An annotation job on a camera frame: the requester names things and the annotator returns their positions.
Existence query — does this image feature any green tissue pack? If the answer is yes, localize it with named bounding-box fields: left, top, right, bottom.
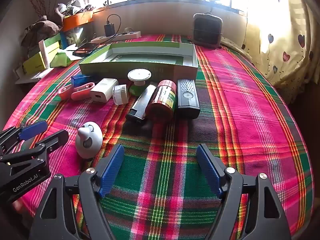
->
left=50, top=50, right=73, bottom=68

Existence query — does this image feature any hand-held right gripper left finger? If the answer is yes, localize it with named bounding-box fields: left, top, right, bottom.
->
left=29, top=144, right=125, bottom=240

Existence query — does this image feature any green container with white lid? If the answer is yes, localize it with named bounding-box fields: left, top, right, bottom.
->
left=127, top=69, right=152, bottom=96

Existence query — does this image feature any blue printed carton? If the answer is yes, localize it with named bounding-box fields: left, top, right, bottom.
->
left=59, top=31, right=76, bottom=49

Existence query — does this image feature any glass tank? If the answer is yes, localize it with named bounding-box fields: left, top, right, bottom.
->
left=61, top=22, right=95, bottom=49

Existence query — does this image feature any white power strip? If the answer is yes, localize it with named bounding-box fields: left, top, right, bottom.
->
left=90, top=31, right=142, bottom=43

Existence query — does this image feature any brown bottle with red cap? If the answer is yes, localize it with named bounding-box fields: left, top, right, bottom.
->
left=145, top=79, right=177, bottom=122

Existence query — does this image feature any white upright board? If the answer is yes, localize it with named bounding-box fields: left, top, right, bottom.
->
left=38, top=40, right=49, bottom=69

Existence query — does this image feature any black portable heater fan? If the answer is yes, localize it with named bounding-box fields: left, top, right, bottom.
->
left=192, top=12, right=223, bottom=49

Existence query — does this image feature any black power cord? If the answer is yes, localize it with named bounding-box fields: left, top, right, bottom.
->
left=205, top=0, right=221, bottom=14

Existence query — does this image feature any pink plastic clip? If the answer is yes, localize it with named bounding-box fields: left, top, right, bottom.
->
left=58, top=84, right=76, bottom=101
left=71, top=82, right=96, bottom=101

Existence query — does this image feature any small white jar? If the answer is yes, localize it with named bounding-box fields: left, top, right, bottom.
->
left=112, top=84, right=129, bottom=105

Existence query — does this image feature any yellow carton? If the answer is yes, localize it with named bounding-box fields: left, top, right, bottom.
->
left=22, top=47, right=61, bottom=76

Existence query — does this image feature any cream patterned pillow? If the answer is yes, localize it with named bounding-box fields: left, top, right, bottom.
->
left=220, top=36, right=256, bottom=66

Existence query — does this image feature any silver black rectangular lighter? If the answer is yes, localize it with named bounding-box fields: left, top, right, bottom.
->
left=125, top=84, right=157, bottom=123

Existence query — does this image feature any white charger adapter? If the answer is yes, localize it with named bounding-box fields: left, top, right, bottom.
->
left=90, top=78, right=119, bottom=103

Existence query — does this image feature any black charger plug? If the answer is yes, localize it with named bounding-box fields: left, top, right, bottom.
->
left=104, top=23, right=116, bottom=37

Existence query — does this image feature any blue translucent usb device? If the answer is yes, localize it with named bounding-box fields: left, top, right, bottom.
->
left=71, top=74, right=93, bottom=87

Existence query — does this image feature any plaid blanket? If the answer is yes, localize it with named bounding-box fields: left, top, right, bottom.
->
left=5, top=33, right=314, bottom=240

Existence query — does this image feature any white egg-shaped toy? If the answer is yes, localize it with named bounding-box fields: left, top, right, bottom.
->
left=76, top=121, right=103, bottom=159

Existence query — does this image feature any brown checked cloth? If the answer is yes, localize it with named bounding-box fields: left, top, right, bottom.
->
left=21, top=7, right=64, bottom=47

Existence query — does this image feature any green cardboard box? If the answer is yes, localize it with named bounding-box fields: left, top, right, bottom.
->
left=79, top=42, right=198, bottom=80

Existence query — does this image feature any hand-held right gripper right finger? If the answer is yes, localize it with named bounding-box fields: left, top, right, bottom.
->
left=196, top=144, right=292, bottom=240

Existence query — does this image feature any black smartphone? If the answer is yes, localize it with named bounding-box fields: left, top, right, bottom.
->
left=73, top=42, right=99, bottom=57

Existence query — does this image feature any cream heart print curtain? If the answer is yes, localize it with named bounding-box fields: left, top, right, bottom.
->
left=246, top=0, right=317, bottom=105

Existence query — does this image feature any black rectangular speaker device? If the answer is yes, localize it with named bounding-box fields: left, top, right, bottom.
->
left=177, top=78, right=201, bottom=119

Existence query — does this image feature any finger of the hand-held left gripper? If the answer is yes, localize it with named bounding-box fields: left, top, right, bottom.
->
left=0, top=120, right=48, bottom=152
left=0, top=129, right=69, bottom=177

